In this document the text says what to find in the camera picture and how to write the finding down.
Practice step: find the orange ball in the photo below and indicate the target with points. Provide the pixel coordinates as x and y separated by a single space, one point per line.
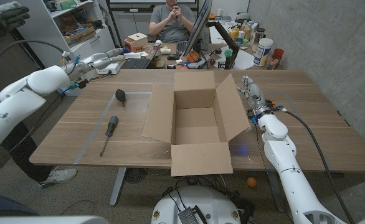
251 182

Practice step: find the dark lidded jar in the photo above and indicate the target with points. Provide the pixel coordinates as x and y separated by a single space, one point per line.
258 37

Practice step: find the green ball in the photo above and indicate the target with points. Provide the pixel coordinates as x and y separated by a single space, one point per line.
228 53

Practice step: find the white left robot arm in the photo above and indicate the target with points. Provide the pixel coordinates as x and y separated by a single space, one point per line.
14 99

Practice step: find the round black floor fan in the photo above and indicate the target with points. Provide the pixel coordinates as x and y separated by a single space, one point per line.
135 175

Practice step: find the small orange basketball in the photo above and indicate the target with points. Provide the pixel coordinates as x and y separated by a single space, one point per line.
192 57

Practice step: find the printed cardboard box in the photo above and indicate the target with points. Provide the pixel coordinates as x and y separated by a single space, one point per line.
81 35

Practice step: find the standing person black trousers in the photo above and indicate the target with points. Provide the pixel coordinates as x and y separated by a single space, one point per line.
26 155

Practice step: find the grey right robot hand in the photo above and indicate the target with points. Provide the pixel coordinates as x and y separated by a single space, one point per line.
254 95

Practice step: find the white shelving unit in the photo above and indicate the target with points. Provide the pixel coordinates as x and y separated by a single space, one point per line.
45 25

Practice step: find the open cardboard box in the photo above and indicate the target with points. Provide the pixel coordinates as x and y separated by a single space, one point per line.
201 158

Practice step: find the seated person grey shirt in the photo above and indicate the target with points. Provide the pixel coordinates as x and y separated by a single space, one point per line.
173 28

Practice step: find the black rubber air blower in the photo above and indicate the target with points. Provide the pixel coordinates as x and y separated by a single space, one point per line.
120 95

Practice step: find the grey desktop keyboard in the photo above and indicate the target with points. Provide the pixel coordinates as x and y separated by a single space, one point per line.
181 48

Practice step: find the black laptop keyboard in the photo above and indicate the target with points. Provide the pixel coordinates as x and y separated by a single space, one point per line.
135 63

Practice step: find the white robot torso base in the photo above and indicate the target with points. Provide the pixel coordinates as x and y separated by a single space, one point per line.
213 205

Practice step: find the small wooden slotted box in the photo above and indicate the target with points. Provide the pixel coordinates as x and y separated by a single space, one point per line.
137 40

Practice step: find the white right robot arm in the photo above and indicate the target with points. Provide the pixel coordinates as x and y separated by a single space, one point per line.
288 168

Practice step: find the black computer monitor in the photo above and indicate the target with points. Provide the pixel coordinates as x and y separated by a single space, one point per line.
198 28

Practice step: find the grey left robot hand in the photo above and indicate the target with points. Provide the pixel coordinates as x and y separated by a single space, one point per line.
100 60

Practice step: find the grey table leg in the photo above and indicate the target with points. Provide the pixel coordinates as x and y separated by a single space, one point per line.
278 199
117 186

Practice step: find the black grey glove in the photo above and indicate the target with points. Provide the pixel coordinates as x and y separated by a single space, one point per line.
2 18

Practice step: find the yellow bottle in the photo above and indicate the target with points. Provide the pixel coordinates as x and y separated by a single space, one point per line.
235 33

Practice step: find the white canister blue label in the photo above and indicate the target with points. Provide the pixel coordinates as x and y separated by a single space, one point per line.
263 51

